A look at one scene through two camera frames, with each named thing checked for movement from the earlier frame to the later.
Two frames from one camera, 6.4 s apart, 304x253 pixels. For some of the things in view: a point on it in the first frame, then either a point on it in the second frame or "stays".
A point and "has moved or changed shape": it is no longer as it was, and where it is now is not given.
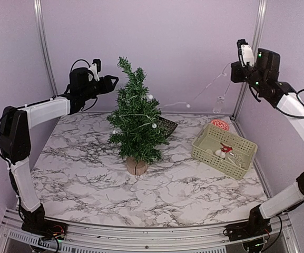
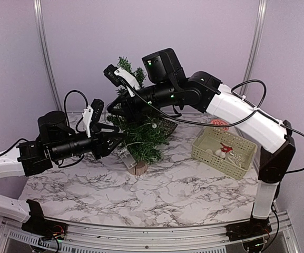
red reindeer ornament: x=225 y=149 stays
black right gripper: x=235 y=77 -> x=130 y=113
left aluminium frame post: x=38 y=6 stays
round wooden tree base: x=136 y=168 stays
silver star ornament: x=237 y=158 stays
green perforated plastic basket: x=224 y=151 stays
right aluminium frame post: x=256 y=38 stays
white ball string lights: x=150 y=96 has moved or changed shape
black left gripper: x=107 y=86 -> x=100 y=144
